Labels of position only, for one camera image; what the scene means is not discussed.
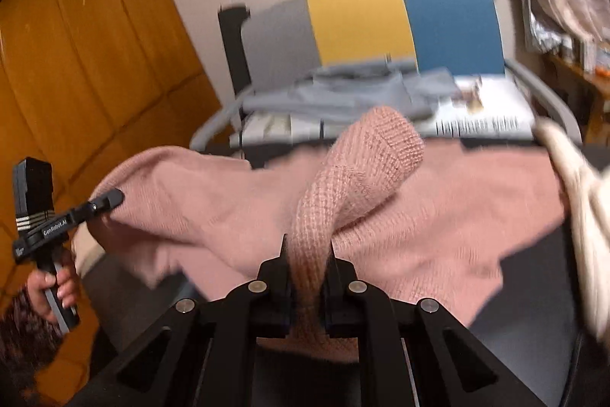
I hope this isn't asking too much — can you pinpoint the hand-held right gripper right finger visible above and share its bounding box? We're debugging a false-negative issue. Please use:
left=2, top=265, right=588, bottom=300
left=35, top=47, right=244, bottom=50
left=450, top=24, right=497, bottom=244
left=324, top=245, right=549, bottom=407

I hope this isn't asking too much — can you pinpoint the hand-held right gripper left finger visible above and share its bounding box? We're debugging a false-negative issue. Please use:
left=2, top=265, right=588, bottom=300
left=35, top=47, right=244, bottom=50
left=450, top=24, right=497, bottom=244
left=62, top=234, right=294, bottom=407

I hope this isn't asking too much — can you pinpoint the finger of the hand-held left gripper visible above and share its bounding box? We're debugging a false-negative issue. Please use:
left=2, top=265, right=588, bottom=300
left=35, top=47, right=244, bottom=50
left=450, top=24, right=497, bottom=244
left=71, top=190, right=126, bottom=227

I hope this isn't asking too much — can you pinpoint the pink knit sweater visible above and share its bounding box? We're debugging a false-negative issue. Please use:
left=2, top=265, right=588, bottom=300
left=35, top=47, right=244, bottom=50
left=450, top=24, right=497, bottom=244
left=90, top=106, right=570, bottom=365

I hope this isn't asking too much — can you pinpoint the person's left forearm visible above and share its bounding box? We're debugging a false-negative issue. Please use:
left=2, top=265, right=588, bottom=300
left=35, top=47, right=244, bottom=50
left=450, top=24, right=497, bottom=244
left=0, top=283, right=65, bottom=393

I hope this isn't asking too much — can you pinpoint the person's left hand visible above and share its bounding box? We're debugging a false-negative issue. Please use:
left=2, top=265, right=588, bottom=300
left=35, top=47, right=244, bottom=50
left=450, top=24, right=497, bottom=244
left=26, top=261, right=80, bottom=310

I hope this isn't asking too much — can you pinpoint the cream folded cloth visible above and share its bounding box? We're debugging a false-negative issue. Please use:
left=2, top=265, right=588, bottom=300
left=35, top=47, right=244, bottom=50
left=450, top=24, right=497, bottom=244
left=71, top=223, right=108, bottom=281

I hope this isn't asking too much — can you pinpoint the orange wooden wardrobe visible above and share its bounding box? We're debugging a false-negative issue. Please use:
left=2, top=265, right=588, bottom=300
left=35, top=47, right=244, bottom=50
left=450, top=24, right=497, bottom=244
left=0, top=0, right=225, bottom=389

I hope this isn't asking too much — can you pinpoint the grey garment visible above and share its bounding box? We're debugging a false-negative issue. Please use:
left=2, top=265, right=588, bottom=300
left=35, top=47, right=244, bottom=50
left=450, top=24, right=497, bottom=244
left=241, top=64, right=461, bottom=122

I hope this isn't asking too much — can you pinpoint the white printed cloth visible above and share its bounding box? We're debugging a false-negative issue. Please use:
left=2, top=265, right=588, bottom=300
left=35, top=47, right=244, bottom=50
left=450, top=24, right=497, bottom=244
left=231, top=76, right=535, bottom=148

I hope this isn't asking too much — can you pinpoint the grey yellow blue chair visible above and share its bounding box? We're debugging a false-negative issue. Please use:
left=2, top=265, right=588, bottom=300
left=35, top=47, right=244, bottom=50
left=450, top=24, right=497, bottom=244
left=191, top=0, right=584, bottom=160

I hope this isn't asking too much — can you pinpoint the wooden shelf with items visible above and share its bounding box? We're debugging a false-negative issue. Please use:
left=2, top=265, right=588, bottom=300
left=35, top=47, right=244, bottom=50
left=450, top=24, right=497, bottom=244
left=543, top=35, right=610, bottom=143

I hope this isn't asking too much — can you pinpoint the silver plastic bag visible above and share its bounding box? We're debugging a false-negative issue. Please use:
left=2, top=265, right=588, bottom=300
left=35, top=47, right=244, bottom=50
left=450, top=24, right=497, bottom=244
left=517, top=0, right=573, bottom=52

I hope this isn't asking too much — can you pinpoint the cream cable knit sweater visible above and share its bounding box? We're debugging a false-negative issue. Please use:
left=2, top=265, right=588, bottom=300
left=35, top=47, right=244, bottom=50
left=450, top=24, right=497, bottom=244
left=536, top=121, right=610, bottom=343

